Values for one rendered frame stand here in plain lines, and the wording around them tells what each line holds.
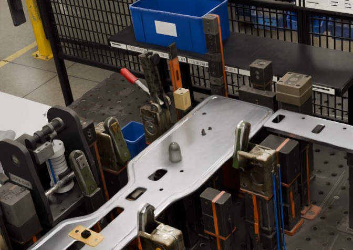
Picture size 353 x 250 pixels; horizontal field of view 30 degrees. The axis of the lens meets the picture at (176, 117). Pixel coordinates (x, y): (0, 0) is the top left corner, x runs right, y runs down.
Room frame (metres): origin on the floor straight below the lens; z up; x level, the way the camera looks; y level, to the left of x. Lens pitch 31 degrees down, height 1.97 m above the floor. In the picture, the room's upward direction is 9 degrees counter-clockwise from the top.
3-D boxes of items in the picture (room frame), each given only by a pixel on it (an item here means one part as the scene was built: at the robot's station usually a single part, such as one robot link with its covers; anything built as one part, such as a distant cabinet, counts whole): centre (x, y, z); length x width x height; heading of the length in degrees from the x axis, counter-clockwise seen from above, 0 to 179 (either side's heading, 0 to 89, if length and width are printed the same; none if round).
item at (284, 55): (1.97, -0.20, 1.02); 0.90 x 0.22 x 0.03; 48
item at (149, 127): (1.62, 0.06, 0.88); 0.07 x 0.06 x 0.35; 48
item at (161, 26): (2.09, -0.06, 1.10); 0.30 x 0.17 x 0.13; 49
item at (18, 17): (1.36, 0.31, 1.48); 0.03 x 0.01 x 0.07; 139
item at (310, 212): (1.49, -0.32, 0.84); 0.11 x 0.06 x 0.29; 48
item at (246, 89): (1.70, -0.25, 0.85); 0.12 x 0.03 x 0.30; 48
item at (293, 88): (1.63, -0.34, 0.88); 0.08 x 0.08 x 0.36; 48
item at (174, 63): (1.69, -0.02, 0.95); 0.03 x 0.01 x 0.50; 138
